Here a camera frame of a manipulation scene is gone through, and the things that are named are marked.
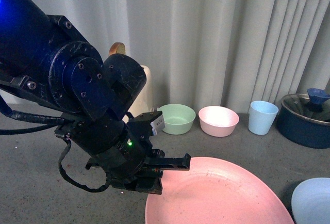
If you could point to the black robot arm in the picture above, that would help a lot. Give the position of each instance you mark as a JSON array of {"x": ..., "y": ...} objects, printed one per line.
[{"x": 46, "y": 60}]

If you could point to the grey curtain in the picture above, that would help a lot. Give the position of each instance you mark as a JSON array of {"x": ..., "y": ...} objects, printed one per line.
[{"x": 212, "y": 52}]

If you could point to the cream toaster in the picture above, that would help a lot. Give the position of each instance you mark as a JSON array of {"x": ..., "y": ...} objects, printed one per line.
[{"x": 144, "y": 101}]

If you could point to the light blue cup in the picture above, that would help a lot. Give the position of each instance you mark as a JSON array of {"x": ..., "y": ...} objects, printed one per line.
[{"x": 261, "y": 117}]

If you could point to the light blue plate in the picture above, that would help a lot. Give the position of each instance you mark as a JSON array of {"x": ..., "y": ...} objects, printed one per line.
[{"x": 310, "y": 201}]

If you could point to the glass pot lid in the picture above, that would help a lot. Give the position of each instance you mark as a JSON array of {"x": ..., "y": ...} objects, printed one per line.
[{"x": 313, "y": 106}]

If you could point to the pink plate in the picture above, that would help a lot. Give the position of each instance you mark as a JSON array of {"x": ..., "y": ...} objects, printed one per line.
[{"x": 214, "y": 191}]

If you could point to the bread slice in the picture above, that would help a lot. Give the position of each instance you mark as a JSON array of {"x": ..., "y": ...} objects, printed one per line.
[{"x": 117, "y": 48}]

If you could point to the green bowl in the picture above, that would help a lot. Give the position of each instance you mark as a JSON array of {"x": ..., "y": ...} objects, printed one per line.
[{"x": 178, "y": 118}]

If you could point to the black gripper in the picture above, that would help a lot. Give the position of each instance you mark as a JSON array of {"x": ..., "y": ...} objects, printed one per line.
[{"x": 128, "y": 162}]

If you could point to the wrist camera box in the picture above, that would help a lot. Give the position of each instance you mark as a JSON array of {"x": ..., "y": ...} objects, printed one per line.
[{"x": 146, "y": 124}]

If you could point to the pink bowl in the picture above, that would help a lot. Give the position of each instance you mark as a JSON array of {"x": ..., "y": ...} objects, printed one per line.
[{"x": 218, "y": 121}]

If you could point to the dark blue saucepan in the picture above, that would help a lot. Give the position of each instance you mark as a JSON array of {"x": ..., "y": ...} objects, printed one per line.
[{"x": 301, "y": 131}]

